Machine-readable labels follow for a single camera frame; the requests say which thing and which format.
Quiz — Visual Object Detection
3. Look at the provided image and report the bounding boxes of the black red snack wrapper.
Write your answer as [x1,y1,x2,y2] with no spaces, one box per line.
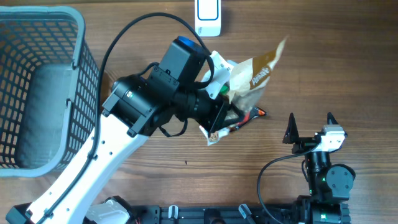
[229,106,268,132]

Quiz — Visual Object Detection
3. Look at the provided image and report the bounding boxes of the green lid jar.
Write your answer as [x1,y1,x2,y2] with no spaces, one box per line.
[220,85,229,95]

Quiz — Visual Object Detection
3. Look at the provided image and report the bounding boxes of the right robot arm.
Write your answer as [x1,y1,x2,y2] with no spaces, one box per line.
[282,113,356,224]

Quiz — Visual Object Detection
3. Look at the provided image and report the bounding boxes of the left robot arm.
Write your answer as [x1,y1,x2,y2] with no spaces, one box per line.
[6,37,229,223]

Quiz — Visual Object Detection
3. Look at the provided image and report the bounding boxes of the white long pouch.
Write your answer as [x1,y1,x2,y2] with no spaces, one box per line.
[226,36,288,115]

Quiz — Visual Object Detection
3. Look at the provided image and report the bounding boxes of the grey plastic mesh basket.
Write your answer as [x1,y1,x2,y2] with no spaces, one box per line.
[1,6,99,177]

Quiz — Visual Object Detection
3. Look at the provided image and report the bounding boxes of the white barcode scanner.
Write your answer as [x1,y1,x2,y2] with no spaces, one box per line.
[194,0,221,37]

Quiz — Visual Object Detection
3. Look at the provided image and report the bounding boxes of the red snack packet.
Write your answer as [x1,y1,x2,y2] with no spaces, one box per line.
[199,126,230,146]

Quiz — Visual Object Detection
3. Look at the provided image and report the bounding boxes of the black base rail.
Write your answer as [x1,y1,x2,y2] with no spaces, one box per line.
[83,203,352,224]

